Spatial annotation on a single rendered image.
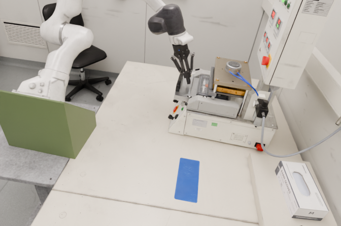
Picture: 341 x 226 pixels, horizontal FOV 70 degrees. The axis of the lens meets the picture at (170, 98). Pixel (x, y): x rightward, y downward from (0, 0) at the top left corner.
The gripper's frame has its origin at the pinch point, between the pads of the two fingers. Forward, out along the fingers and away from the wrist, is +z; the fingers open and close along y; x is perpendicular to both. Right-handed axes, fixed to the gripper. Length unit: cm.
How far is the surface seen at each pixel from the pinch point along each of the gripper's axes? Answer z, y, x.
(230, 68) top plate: -3.5, -22.9, 2.9
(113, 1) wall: -28, 95, -137
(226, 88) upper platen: 3.8, -20.1, 9.8
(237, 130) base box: 25.4, -23.4, 16.4
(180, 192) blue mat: 28, 2, 51
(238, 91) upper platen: 6.4, -25.9, 9.7
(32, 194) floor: 63, 126, 31
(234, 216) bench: 36, -20, 57
